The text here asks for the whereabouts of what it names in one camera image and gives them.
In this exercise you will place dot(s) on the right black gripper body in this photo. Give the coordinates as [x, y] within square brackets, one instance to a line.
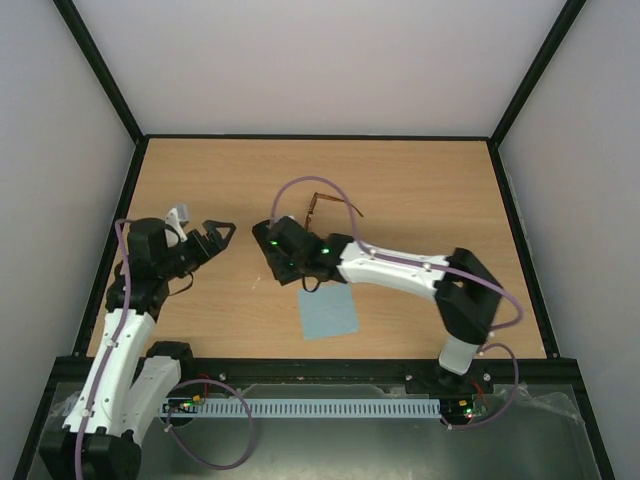
[272, 253]

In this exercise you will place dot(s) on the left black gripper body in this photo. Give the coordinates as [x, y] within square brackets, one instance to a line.
[193, 259]

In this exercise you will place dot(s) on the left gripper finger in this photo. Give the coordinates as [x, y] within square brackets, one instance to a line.
[219, 228]
[219, 241]

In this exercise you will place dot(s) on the black glasses case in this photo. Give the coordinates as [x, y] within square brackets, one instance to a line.
[282, 268]

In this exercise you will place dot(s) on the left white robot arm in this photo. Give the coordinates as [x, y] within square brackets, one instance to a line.
[102, 436]

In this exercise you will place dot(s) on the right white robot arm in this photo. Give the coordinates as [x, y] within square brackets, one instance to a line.
[467, 296]

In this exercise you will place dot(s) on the brown tortoiseshell sunglasses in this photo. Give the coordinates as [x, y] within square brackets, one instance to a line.
[327, 213]

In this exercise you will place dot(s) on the blue cleaning cloth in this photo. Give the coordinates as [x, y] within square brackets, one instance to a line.
[328, 312]

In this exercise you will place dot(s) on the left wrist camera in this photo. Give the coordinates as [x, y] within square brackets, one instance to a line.
[175, 220]

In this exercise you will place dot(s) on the white slotted cable duct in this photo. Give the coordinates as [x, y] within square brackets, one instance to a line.
[393, 408]

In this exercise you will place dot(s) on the black aluminium frame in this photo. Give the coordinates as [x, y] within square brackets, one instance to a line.
[552, 369]

